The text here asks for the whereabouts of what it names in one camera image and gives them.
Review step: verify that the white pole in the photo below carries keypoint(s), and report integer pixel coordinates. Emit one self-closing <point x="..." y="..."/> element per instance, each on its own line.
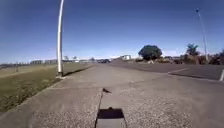
<point x="60" y="36"/>

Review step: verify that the green grass field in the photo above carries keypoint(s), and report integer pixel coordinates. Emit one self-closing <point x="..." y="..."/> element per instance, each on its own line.
<point x="20" y="81"/>

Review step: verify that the slanted street lamp post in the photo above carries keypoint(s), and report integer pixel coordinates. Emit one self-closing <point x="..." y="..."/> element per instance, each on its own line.
<point x="203" y="33"/>

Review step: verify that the grey asphalt road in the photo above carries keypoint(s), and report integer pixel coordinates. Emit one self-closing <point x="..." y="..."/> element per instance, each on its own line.
<point x="173" y="68"/>

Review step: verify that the round green tree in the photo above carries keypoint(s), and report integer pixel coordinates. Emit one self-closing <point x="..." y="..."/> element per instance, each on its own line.
<point x="150" y="52"/>

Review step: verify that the low buildings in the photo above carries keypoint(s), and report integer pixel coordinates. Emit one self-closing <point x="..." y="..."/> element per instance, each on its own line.
<point x="43" y="62"/>

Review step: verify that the grey asphalt path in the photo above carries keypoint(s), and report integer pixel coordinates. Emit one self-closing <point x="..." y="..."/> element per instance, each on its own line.
<point x="146" y="100"/>

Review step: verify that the dark vehicle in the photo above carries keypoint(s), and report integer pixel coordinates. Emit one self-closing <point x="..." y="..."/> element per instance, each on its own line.
<point x="105" y="61"/>

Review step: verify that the row of bushes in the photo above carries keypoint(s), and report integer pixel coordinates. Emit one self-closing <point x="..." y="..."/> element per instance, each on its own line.
<point x="200" y="60"/>

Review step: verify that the palm tree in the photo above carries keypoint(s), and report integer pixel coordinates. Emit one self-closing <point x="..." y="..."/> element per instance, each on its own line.
<point x="192" y="50"/>

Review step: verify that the white building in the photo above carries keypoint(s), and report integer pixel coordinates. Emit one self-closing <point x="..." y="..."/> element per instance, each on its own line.
<point x="126" y="57"/>

